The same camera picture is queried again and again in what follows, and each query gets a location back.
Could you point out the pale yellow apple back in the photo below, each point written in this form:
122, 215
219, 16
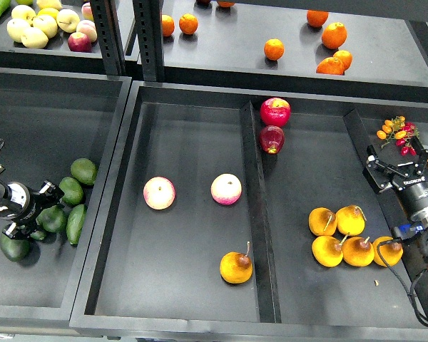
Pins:
24, 12

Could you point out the pink peach on shelf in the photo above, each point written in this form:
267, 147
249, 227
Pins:
88, 27

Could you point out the yellow pear upper left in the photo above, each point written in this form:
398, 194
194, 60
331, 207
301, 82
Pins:
322, 222

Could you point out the pale yellow apple front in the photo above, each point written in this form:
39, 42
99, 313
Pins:
34, 38

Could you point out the red apple on shelf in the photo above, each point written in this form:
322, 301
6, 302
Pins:
79, 42

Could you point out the black shelf post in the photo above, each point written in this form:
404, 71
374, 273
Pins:
108, 36
150, 39

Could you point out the dark red apple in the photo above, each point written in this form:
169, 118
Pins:
271, 139

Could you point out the pink yellow apple right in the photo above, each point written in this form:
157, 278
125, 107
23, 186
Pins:
226, 189

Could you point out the pale yellow apple right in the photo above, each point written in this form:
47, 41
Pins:
67, 20

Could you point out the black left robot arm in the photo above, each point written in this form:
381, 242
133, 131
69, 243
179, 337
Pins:
3, 209

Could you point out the black shelf post right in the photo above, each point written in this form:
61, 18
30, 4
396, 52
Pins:
150, 39

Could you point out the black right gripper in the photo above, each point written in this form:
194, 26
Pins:
411, 187

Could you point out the pale yellow apple left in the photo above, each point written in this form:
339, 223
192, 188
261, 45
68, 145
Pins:
16, 28

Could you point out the pink yellow apple left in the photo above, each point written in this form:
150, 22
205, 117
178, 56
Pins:
159, 193

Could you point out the pink yellow apple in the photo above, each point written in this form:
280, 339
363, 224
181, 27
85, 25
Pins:
226, 189
159, 193

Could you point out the yellow pear lower middle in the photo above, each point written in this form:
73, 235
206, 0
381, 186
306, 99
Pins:
358, 251

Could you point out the green avocado middle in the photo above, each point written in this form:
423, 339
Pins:
72, 191

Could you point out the black left tray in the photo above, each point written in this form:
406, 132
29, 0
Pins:
48, 120

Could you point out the black shelf post left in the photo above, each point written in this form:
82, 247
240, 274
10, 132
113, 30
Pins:
108, 36

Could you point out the yellow pear lower right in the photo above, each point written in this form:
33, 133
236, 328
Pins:
391, 253

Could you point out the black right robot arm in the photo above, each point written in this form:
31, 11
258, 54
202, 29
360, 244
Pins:
415, 236

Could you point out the bright red apple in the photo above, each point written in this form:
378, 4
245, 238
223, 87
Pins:
275, 111

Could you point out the dark avocado far left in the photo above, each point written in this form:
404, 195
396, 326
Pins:
14, 249

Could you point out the orange on shelf centre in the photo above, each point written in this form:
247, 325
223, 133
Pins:
274, 49

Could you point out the orange shelf top right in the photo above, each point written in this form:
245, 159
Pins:
315, 18

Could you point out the dark green avocado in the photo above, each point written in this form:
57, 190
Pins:
50, 220

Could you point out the large orange shelf right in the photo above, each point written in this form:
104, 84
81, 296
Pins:
334, 35

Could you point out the pale yellow apple middle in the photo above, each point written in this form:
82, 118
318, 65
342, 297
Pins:
47, 24

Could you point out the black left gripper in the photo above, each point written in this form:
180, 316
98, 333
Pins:
25, 205

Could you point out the black tray divider right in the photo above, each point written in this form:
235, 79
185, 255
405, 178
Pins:
361, 140

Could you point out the green avocado top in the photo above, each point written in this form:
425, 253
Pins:
84, 170

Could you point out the orange shelf behind front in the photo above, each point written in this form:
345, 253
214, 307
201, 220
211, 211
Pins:
344, 56

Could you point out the yellow pear lower left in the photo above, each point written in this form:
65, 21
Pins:
327, 250

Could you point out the yellow pear upper right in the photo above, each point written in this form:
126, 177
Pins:
350, 220

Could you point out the cherry tomato bunch top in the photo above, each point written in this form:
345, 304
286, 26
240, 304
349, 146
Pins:
398, 131

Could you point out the yellow brown pear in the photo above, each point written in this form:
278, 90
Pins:
236, 267

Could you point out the orange shelf front right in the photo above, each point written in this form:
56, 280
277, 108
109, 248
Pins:
331, 66

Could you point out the pale yellow apple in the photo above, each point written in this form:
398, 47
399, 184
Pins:
34, 38
47, 24
67, 20
24, 12
16, 28

